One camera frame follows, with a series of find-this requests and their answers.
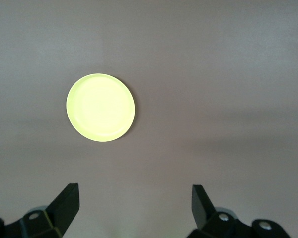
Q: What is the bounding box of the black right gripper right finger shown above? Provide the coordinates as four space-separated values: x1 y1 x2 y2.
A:
187 184 290 238

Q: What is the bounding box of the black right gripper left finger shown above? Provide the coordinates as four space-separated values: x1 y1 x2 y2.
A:
0 182 80 238

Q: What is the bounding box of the yellow round plate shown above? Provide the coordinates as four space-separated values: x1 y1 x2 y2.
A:
66 73 136 143

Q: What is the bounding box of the brown table mat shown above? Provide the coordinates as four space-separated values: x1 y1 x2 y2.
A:
0 0 298 238

